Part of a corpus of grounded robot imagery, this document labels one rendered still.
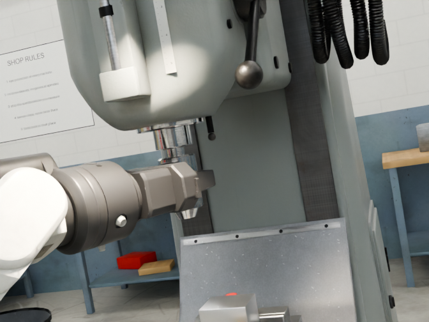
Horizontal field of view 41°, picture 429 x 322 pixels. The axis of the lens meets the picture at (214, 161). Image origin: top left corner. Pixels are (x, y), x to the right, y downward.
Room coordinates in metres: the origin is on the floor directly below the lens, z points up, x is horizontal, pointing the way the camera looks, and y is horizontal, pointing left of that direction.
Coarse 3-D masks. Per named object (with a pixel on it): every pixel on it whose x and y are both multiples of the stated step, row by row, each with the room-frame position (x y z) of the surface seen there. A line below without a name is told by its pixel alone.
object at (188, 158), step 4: (176, 156) 0.71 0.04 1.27; (180, 156) 0.70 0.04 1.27; (184, 156) 0.70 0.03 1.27; (188, 156) 0.70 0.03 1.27; (192, 156) 0.70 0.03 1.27; (160, 160) 0.70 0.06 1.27; (164, 160) 0.70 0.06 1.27; (168, 160) 0.69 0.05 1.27; (172, 160) 0.69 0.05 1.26; (176, 160) 0.69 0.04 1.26; (180, 160) 0.69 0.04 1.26; (184, 160) 0.70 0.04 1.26; (188, 160) 0.70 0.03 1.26; (192, 160) 0.70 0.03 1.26; (160, 164) 0.70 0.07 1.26
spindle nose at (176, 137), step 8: (168, 128) 0.69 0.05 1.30; (176, 128) 0.69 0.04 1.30; (184, 128) 0.70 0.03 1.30; (160, 136) 0.70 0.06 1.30; (168, 136) 0.69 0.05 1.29; (176, 136) 0.69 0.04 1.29; (184, 136) 0.70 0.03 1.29; (160, 144) 0.70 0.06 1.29; (168, 144) 0.69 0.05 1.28; (176, 144) 0.69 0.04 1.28; (184, 144) 0.70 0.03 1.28
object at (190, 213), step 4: (196, 208) 0.71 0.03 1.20; (180, 212) 0.70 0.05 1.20; (184, 212) 0.70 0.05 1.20; (188, 212) 0.70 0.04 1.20; (192, 212) 0.70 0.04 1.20; (196, 212) 0.71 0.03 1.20; (176, 216) 0.71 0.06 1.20; (180, 216) 0.71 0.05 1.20; (184, 216) 0.70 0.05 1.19; (188, 216) 0.70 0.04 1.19; (192, 216) 0.71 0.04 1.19
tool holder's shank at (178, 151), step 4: (172, 148) 0.70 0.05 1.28; (176, 148) 0.71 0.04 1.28; (180, 148) 0.71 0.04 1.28; (168, 152) 0.71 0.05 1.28; (172, 152) 0.71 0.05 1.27; (176, 152) 0.71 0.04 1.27; (180, 152) 0.71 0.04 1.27; (184, 152) 0.72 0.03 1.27; (168, 156) 0.71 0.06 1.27; (172, 156) 0.71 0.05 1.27
